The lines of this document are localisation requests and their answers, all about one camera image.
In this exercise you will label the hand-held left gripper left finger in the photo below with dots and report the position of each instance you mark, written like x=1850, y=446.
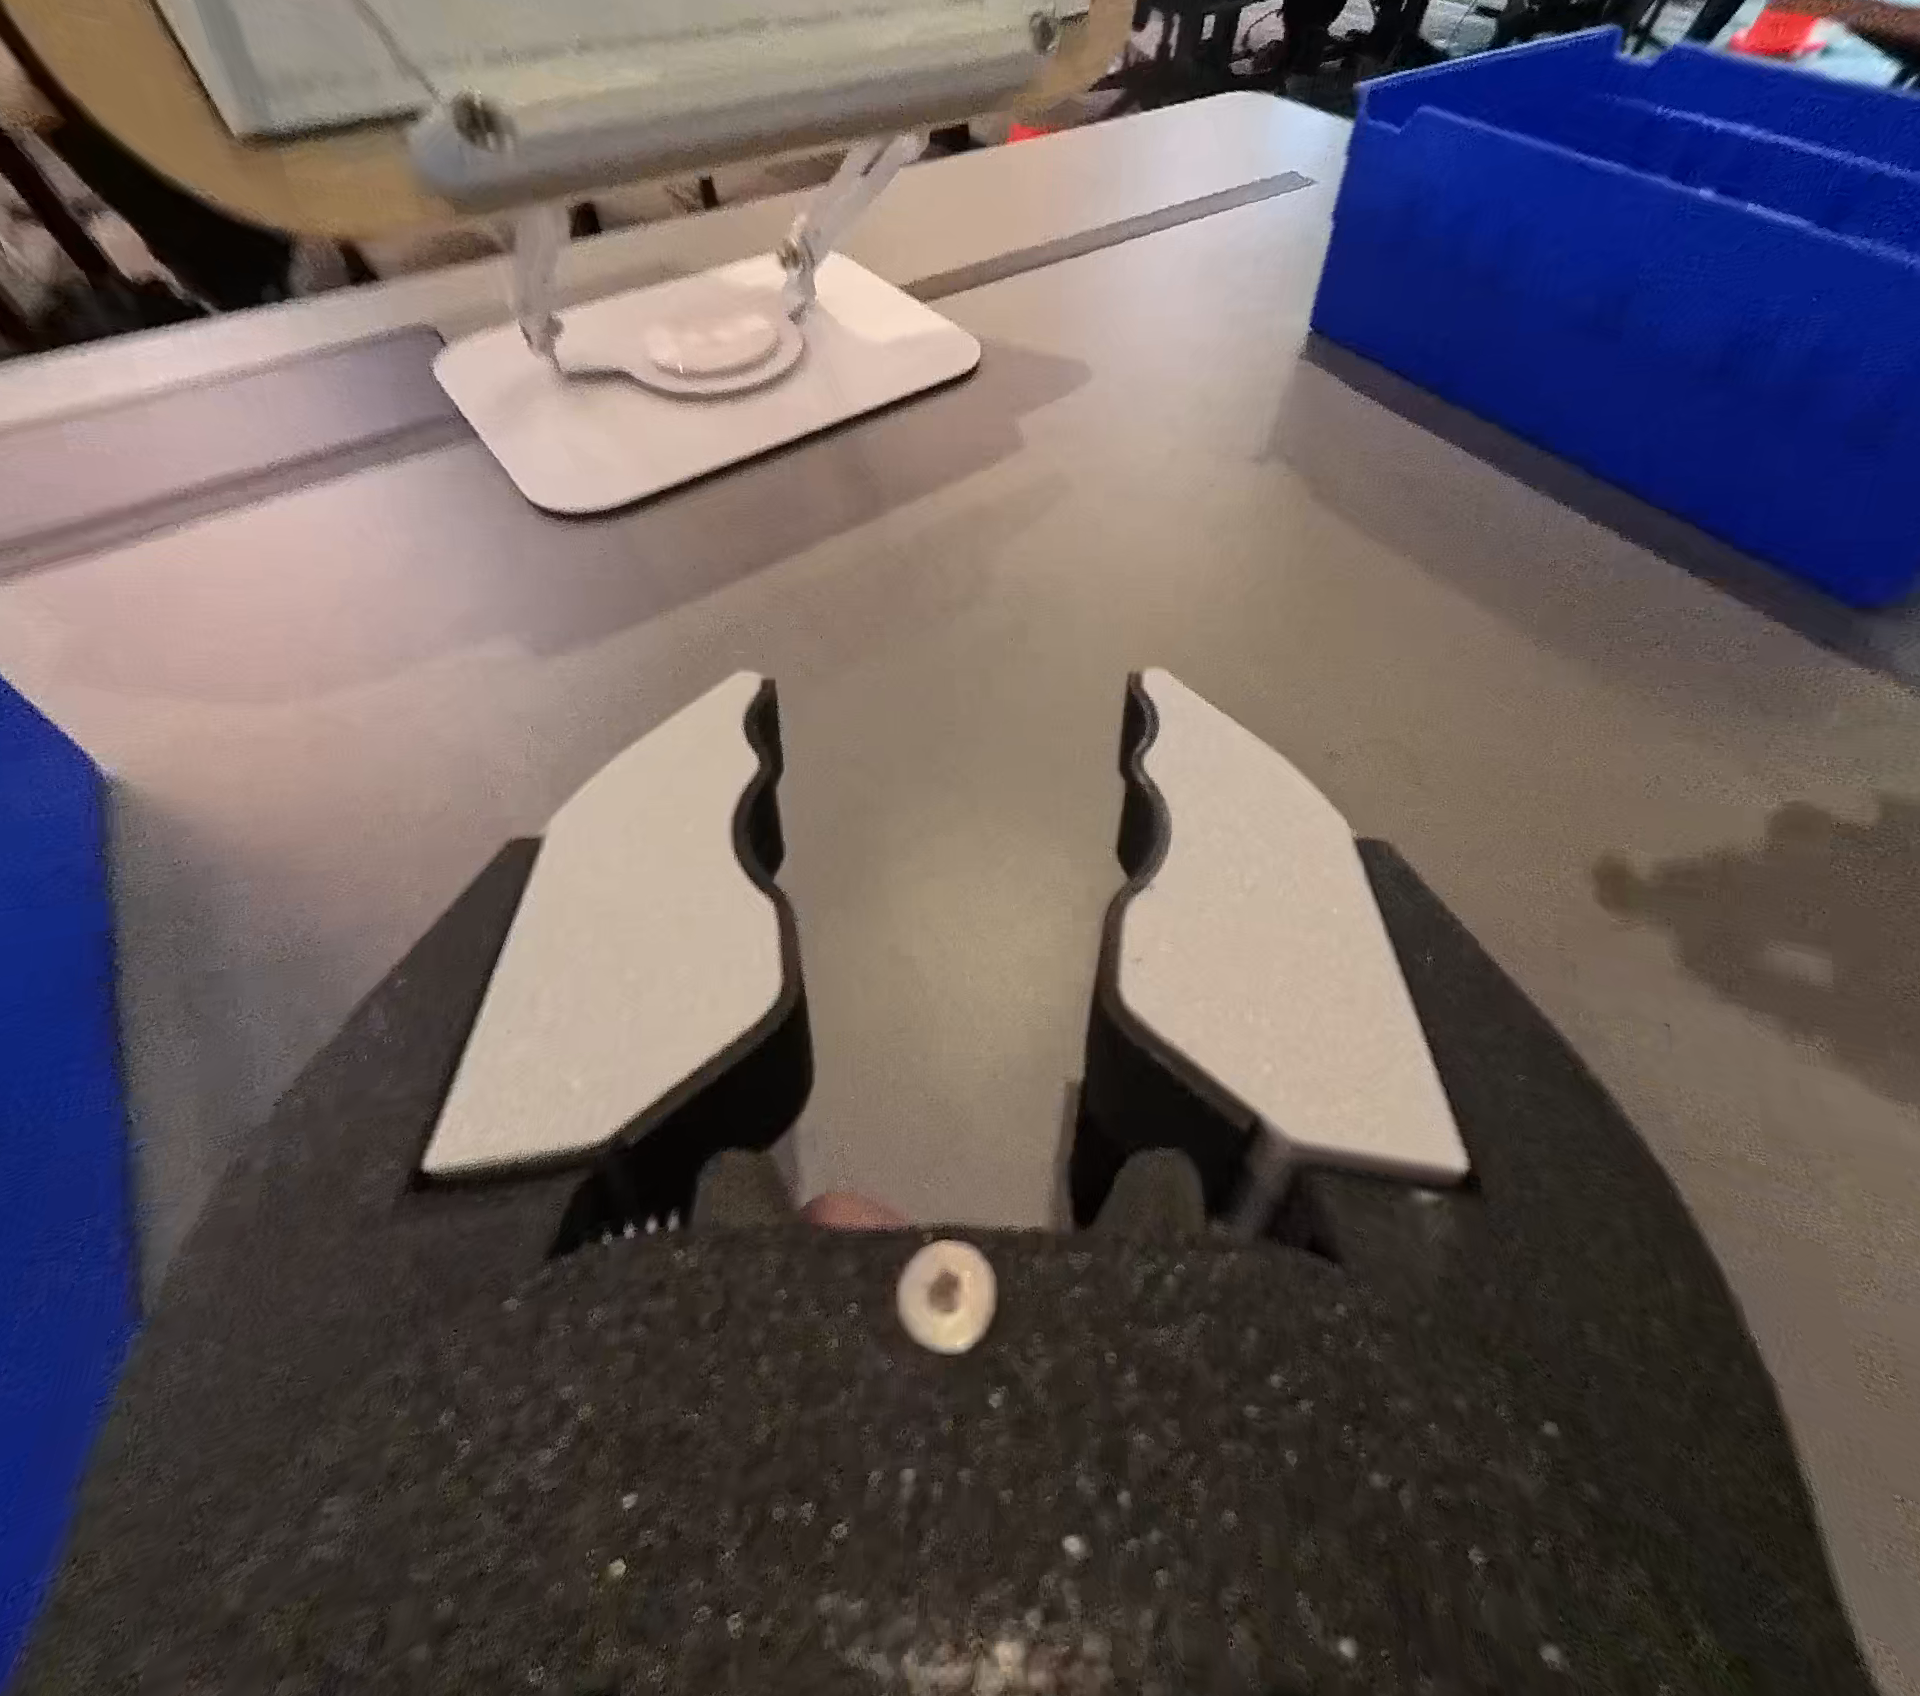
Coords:
x=630, y=946

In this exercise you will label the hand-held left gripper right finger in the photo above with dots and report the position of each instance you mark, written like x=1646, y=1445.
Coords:
x=1274, y=977

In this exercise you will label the blue plastic bin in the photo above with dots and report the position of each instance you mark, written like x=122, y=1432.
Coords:
x=1620, y=300
x=60, y=1127

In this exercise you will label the wooden instruction board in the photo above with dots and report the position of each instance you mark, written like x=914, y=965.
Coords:
x=91, y=121

